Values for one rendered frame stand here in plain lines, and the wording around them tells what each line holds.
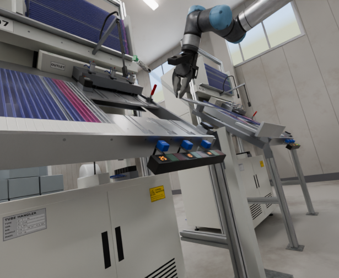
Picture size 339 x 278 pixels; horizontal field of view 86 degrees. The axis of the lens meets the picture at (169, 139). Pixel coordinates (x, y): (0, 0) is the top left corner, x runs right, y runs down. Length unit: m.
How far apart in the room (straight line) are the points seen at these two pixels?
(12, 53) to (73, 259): 0.98
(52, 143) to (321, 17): 4.61
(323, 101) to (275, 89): 0.80
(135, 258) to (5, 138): 0.65
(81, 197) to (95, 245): 0.18
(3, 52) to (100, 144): 0.89
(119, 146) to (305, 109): 3.88
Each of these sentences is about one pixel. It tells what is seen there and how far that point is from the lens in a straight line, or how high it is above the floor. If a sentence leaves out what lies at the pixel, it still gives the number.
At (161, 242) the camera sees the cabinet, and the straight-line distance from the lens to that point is 0.94.
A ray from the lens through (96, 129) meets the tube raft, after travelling 0.48.
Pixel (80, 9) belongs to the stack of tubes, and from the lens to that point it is 1.32.
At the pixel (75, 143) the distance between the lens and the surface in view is 0.42.
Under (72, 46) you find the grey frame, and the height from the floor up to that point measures 1.35.
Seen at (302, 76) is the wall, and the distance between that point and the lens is 4.29.
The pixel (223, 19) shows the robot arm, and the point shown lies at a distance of 0.79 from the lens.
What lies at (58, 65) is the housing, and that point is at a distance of 1.06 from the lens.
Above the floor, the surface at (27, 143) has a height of 0.71.
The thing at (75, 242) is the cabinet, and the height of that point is 0.45.
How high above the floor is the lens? 0.62
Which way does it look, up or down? 10 degrees up
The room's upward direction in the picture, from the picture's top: 10 degrees counter-clockwise
